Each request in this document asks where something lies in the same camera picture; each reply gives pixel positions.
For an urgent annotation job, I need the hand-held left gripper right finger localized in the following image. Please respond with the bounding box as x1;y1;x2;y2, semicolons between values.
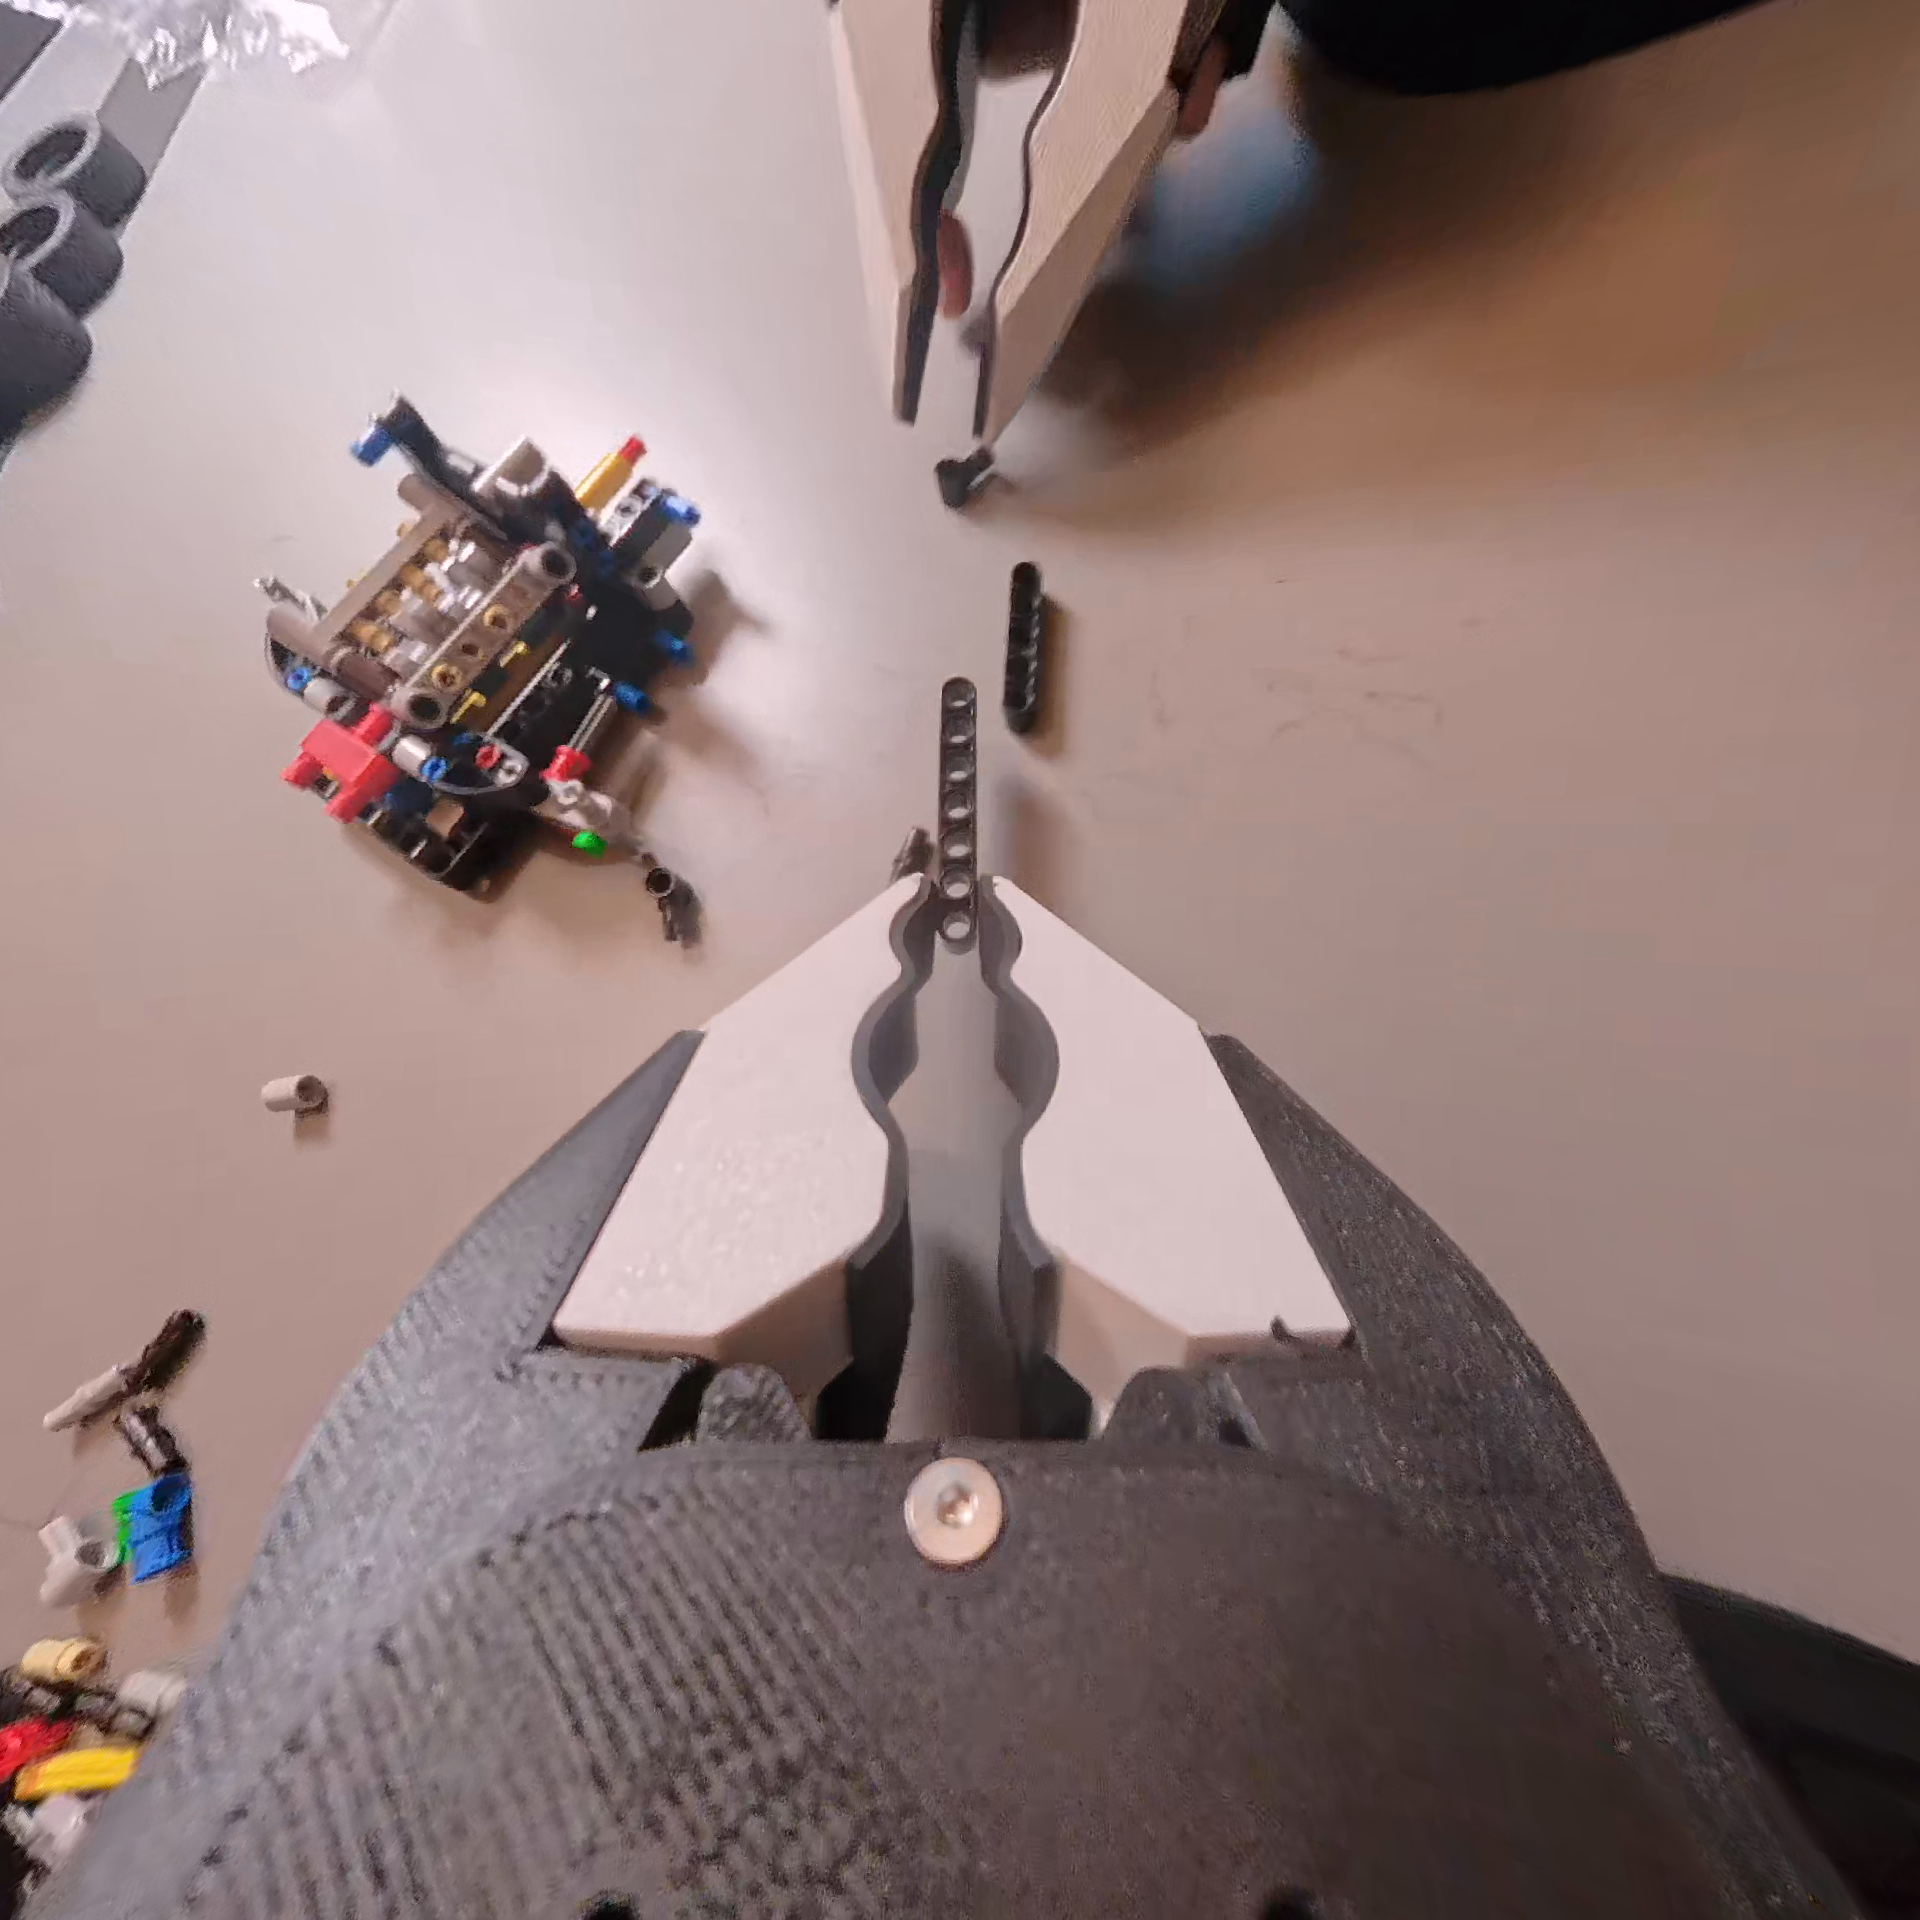
979;872;1357;1408

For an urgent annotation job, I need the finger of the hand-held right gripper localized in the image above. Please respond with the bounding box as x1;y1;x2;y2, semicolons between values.
830;0;978;428
973;0;1189;446

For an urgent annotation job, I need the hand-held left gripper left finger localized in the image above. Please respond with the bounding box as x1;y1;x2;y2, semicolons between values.
549;876;936;1431

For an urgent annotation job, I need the long black lego beam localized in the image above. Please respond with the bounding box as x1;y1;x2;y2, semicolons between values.
936;679;982;945

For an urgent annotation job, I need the short black lego beam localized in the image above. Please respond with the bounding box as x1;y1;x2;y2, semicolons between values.
1001;560;1048;737

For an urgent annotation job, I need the person's right forearm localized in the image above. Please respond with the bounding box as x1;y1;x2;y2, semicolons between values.
1272;0;1779;95

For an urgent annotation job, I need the multicolour lego chassis assembly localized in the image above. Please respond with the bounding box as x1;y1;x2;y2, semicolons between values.
257;394;705;904

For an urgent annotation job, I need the pile of loose lego pieces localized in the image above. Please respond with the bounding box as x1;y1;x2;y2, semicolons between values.
0;1303;209;1883

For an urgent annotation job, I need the clear crumpled plastic bag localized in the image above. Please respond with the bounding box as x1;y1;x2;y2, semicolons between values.
0;0;353;85

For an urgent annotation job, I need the black dimpled cushion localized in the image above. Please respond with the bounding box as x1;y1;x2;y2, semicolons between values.
1658;1572;1920;1920

